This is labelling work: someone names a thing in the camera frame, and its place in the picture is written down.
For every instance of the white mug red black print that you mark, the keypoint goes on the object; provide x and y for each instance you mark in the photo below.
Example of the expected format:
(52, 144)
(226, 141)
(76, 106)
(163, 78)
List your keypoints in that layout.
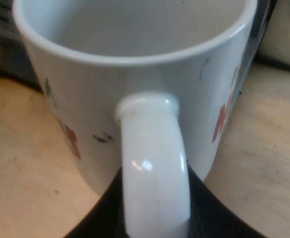
(144, 81)

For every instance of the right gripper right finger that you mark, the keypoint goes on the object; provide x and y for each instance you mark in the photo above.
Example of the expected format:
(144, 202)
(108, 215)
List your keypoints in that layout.
(206, 213)

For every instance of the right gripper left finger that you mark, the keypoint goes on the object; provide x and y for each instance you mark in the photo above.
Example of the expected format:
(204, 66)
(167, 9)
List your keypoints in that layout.
(102, 213)

